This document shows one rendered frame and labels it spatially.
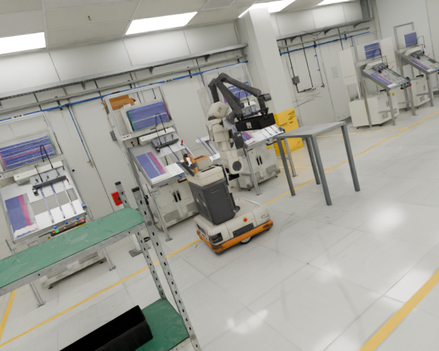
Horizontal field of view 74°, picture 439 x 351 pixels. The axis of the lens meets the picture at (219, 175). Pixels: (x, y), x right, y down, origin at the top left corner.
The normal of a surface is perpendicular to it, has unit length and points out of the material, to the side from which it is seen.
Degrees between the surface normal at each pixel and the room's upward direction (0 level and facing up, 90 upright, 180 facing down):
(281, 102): 90
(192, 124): 90
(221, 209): 90
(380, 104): 90
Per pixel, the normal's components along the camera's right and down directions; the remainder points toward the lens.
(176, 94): 0.48, 0.04
